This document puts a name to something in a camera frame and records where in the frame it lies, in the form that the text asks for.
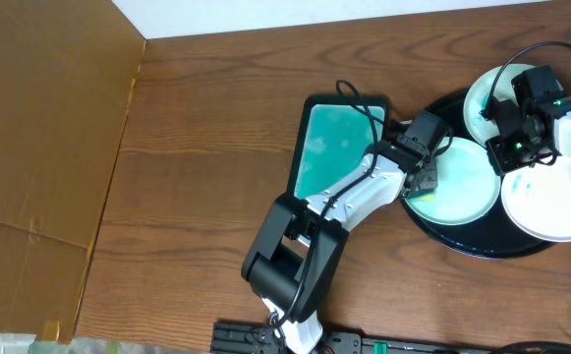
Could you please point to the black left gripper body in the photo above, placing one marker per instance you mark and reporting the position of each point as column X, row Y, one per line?
column 423, row 182

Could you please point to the yellow green sponge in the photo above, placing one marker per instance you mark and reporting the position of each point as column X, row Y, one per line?
column 422, row 197

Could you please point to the mint green plate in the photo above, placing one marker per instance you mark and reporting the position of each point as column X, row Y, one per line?
column 477, row 97
column 467, row 186

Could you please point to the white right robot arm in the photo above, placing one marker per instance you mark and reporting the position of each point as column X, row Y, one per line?
column 529, row 134

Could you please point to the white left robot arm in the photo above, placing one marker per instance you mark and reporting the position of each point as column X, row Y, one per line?
column 292, row 261

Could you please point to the white plate with green stain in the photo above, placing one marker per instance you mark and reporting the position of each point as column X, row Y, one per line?
column 538, row 200

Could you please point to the brown cardboard panel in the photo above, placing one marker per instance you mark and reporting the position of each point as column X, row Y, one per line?
column 67, row 69

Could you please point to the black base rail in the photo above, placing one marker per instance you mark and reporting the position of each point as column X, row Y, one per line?
column 237, row 338

